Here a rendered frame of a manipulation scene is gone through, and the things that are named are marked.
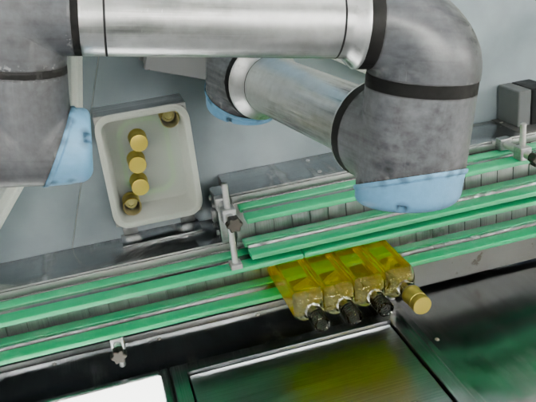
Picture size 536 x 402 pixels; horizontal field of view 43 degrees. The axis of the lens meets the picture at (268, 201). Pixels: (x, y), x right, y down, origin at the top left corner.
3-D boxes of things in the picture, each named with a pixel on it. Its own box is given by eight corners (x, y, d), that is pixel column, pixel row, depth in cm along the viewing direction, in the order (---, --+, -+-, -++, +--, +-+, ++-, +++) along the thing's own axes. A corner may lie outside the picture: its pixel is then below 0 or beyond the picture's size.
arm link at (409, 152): (260, 17, 113) (508, 82, 68) (257, 105, 118) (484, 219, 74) (192, 18, 108) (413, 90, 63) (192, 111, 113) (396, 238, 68)
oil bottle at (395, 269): (347, 254, 142) (390, 304, 122) (345, 229, 139) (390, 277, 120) (372, 248, 143) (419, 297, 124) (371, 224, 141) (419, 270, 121)
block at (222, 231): (211, 230, 139) (218, 244, 132) (205, 187, 135) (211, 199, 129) (229, 226, 139) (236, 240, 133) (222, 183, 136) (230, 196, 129)
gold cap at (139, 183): (128, 173, 134) (129, 180, 131) (145, 170, 135) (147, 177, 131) (131, 190, 136) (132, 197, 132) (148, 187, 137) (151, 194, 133)
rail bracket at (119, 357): (109, 345, 135) (113, 385, 123) (102, 316, 132) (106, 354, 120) (130, 340, 136) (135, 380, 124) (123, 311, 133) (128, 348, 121)
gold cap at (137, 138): (125, 130, 131) (128, 136, 127) (143, 126, 132) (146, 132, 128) (129, 147, 133) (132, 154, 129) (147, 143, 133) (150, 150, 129)
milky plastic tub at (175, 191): (113, 214, 138) (116, 231, 131) (89, 108, 130) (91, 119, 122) (197, 197, 142) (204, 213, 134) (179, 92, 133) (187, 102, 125)
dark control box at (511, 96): (495, 118, 155) (518, 128, 147) (496, 84, 152) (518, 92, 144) (527, 112, 156) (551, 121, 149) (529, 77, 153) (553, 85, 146)
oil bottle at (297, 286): (266, 273, 138) (299, 328, 119) (264, 248, 136) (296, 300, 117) (293, 267, 139) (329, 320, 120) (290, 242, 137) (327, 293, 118)
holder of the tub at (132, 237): (119, 237, 141) (121, 252, 134) (91, 108, 130) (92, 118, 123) (200, 219, 144) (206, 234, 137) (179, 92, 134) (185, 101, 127)
